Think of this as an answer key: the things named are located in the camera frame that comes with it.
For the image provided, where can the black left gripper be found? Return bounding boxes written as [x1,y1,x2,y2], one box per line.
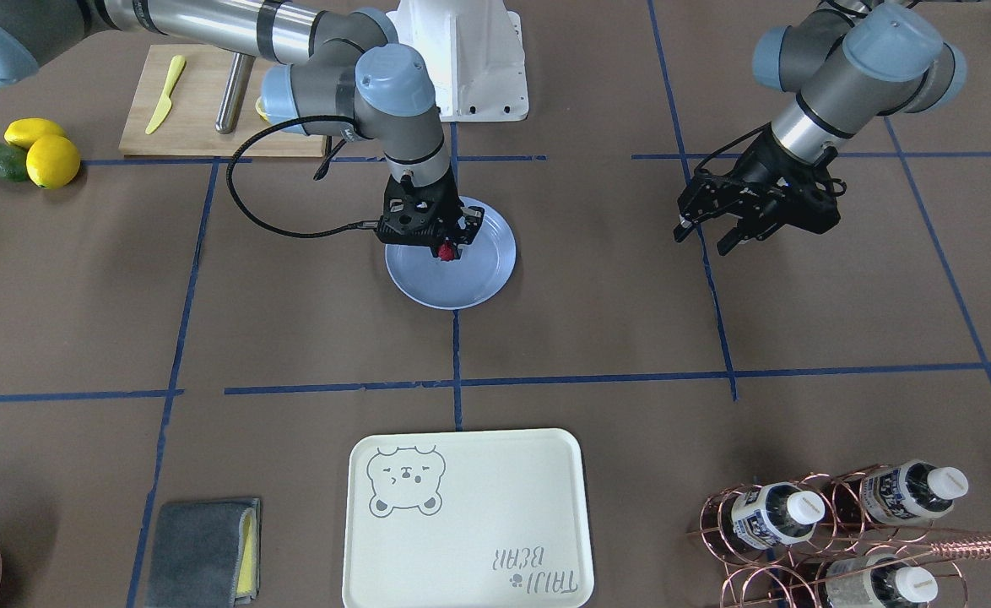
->
[674,126,842,257]

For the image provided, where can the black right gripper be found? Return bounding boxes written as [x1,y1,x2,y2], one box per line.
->
[376,173,485,251]

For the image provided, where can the red strawberry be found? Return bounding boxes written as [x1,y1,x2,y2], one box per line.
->
[435,240,458,262]

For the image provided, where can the blue plastic plate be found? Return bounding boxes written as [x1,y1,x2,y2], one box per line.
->
[384,196,517,309]

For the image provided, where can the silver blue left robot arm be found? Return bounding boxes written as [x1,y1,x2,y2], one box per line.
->
[674,1,969,255]

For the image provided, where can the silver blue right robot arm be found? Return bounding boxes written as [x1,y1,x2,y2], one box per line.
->
[0,1,485,261]

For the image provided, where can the half lemon slice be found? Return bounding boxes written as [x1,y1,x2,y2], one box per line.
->
[255,97,269,124]

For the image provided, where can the cream bear serving tray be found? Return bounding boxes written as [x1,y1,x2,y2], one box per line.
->
[342,428,595,607]

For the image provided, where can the dark tea bottle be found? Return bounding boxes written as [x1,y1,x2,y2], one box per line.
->
[857,459,970,526]
[700,482,827,558]
[809,555,940,607]

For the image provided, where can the wooden cutting board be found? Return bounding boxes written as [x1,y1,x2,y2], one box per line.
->
[118,44,332,159]

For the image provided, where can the yellow plastic knife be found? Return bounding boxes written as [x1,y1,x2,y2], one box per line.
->
[144,55,187,135]

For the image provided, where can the grey folded cloth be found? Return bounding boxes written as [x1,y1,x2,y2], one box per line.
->
[144,497,263,607]

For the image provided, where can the large yellow lemon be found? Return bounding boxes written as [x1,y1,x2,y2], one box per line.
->
[26,134,82,189]

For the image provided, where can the small yellow lemon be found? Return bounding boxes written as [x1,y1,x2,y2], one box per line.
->
[4,117,67,150]

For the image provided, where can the green lime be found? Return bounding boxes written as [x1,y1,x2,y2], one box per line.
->
[0,142,30,183]

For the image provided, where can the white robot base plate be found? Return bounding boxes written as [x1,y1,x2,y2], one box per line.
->
[388,1,530,122]

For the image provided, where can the steel knife handle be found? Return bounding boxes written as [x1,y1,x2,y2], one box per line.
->
[214,53,256,135]

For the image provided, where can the copper wire bottle rack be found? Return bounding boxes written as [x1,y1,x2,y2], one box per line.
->
[687,464,991,607]

